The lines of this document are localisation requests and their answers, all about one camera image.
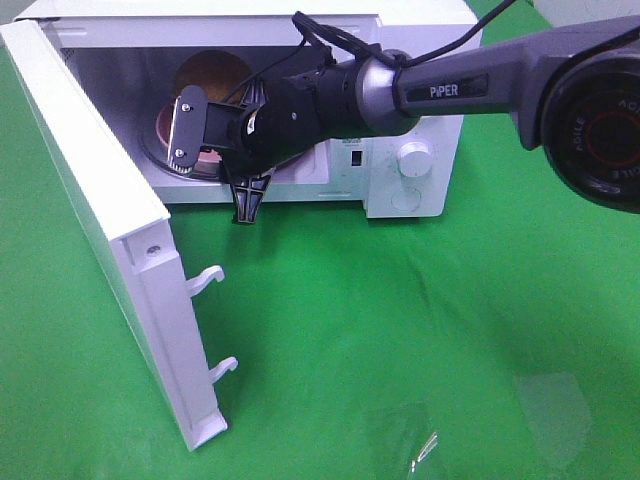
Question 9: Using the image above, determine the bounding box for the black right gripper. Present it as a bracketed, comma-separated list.
[203, 79, 280, 224]

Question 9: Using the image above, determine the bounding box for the burger with lettuce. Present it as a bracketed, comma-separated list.
[173, 50, 252, 102]

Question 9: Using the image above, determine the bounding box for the pink round plate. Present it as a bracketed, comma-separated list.
[155, 103, 221, 182]

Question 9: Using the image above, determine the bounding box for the white microwave door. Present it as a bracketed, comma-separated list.
[1, 20, 238, 450]

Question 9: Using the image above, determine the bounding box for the white microwave knob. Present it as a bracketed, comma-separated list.
[397, 141, 433, 178]

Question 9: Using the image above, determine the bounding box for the round microwave door button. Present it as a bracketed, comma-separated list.
[391, 188, 422, 212]

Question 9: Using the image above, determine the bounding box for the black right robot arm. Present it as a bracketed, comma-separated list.
[202, 16, 639, 223]

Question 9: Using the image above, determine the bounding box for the white microwave oven body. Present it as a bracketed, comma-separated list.
[1, 1, 476, 218]

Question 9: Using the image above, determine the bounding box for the clear plastic tape piece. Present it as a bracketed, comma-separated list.
[408, 432, 439, 474]

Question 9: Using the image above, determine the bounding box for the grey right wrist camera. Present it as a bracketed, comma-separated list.
[167, 85, 208, 175]

